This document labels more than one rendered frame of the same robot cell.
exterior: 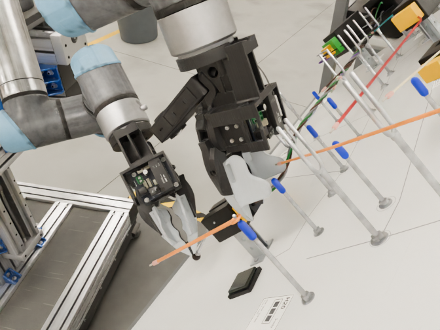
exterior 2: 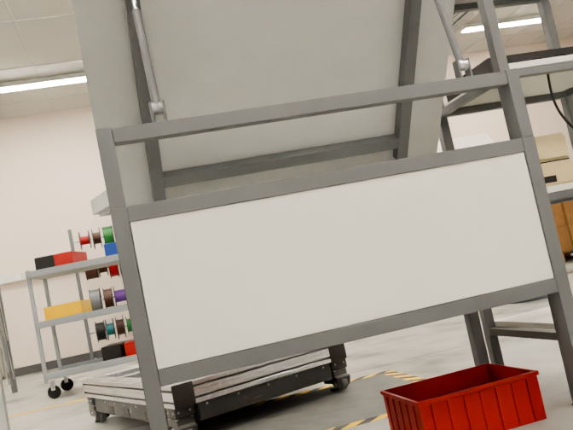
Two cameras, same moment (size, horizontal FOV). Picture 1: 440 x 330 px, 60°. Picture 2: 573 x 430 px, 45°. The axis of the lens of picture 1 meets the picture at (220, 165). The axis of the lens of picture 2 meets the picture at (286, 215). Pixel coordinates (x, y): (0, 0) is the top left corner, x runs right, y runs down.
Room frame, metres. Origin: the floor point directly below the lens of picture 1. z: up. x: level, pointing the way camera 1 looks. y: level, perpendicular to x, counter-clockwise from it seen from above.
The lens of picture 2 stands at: (-1.03, -1.75, 0.56)
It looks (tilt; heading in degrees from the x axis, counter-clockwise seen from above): 5 degrees up; 45
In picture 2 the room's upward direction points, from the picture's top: 12 degrees counter-clockwise
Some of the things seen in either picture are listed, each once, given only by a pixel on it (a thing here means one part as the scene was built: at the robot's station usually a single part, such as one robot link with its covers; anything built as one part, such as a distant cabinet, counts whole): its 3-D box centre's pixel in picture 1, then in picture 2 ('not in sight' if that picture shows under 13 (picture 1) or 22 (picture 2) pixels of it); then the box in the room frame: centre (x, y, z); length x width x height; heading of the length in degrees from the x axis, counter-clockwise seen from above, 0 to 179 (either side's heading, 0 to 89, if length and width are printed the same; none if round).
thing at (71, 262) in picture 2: not in sight; (106, 314); (1.76, 3.29, 0.54); 0.99 x 0.50 x 1.08; 141
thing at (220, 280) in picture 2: not in sight; (324, 252); (0.50, -0.33, 0.60); 1.17 x 0.58 x 0.40; 149
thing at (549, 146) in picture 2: not in sight; (519, 168); (1.29, -0.61, 0.76); 0.30 x 0.21 x 0.20; 63
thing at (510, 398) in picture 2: not in sight; (460, 403); (0.76, -0.51, 0.07); 0.39 x 0.29 x 0.14; 149
